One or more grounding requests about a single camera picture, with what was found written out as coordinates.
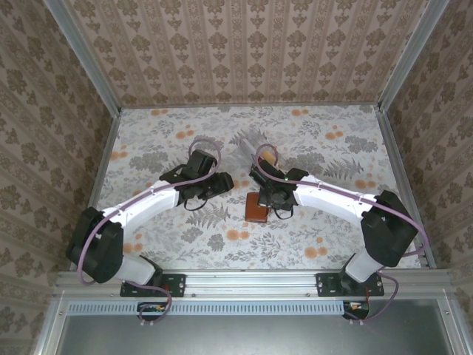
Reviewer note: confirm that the brown leather card holder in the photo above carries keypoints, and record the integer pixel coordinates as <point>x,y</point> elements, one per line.
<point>255,211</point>

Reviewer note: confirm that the tan card stack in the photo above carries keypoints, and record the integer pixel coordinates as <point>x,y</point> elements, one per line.
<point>270,157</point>

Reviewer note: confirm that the clear acrylic card box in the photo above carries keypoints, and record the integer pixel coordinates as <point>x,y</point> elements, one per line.
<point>247,142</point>

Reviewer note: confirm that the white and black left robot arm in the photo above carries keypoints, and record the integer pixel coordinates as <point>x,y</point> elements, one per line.
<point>148,203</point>

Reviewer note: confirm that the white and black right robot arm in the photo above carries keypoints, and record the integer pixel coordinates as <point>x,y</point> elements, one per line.
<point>332,197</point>

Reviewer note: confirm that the grey metal panel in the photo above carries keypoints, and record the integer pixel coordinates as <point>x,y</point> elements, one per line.
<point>251,336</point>

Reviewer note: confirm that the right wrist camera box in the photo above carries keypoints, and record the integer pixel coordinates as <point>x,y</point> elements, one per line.
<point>264,176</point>

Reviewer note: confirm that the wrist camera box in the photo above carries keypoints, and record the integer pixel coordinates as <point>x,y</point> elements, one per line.
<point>264,176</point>
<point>201,161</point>

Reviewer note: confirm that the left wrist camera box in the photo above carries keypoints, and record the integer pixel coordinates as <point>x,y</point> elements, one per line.
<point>201,161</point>

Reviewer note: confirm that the aluminium front rail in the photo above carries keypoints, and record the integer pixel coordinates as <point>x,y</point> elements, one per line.
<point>251,283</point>

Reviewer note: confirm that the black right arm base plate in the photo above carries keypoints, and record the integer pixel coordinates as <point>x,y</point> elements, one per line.
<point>325,284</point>

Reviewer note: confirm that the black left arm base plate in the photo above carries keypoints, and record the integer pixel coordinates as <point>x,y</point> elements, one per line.
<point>177,284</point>

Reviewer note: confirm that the aluminium table side rail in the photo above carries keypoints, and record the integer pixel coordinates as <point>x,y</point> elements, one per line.
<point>398,166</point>
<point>98,185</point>

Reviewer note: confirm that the aluminium frame post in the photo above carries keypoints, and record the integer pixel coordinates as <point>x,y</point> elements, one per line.
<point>410,55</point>
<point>85,55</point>

